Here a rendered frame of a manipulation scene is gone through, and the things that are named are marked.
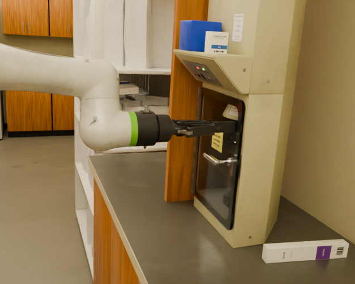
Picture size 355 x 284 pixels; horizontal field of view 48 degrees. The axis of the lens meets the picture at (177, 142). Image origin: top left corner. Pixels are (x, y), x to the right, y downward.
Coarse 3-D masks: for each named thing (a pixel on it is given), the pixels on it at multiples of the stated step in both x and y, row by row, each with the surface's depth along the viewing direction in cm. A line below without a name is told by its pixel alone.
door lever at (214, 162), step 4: (204, 156) 123; (208, 156) 120; (212, 156) 120; (208, 160) 120; (212, 160) 117; (216, 160) 116; (220, 160) 117; (224, 160) 117; (228, 160) 117; (212, 164) 116; (216, 164) 116; (220, 164) 117; (228, 164) 118
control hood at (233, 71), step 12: (180, 60) 131; (192, 60) 120; (204, 60) 110; (216, 60) 102; (228, 60) 103; (240, 60) 104; (216, 72) 109; (228, 72) 104; (240, 72) 105; (228, 84) 109; (240, 84) 106
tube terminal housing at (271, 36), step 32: (224, 0) 120; (256, 0) 103; (288, 0) 105; (256, 32) 104; (288, 32) 107; (256, 64) 106; (288, 64) 111; (256, 96) 109; (288, 96) 120; (256, 128) 112; (288, 128) 131; (256, 160) 115; (256, 192) 118; (256, 224) 121
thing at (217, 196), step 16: (208, 96) 130; (224, 96) 119; (208, 112) 130; (224, 112) 120; (240, 112) 110; (240, 128) 111; (208, 144) 131; (224, 144) 120; (240, 144) 112; (208, 176) 132; (224, 176) 121; (208, 192) 133; (224, 192) 121; (208, 208) 133; (224, 208) 122; (224, 224) 122
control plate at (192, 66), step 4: (184, 60) 127; (188, 64) 127; (192, 64) 123; (196, 64) 119; (200, 64) 116; (192, 68) 127; (196, 68) 123; (200, 68) 119; (204, 68) 116; (192, 72) 131; (196, 72) 127; (200, 72) 123; (204, 72) 119; (208, 72) 115; (196, 76) 131; (204, 76) 123; (208, 76) 119; (212, 76) 115; (204, 80) 127; (208, 80) 122; (216, 80) 115; (216, 84) 119; (220, 84) 115
